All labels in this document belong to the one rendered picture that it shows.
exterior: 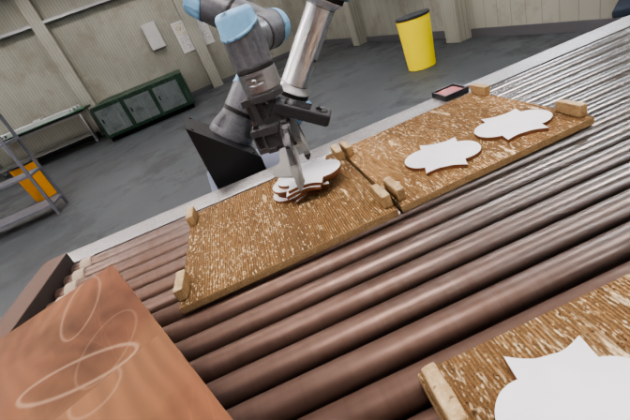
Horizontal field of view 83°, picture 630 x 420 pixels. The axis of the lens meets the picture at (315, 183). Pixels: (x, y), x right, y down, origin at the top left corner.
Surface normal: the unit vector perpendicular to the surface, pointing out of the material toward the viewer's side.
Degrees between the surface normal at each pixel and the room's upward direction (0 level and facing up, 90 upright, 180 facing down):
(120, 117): 90
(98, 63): 90
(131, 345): 0
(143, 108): 90
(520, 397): 0
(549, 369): 0
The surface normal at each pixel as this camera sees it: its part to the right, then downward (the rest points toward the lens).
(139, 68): 0.35, 0.32
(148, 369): -0.33, -0.84
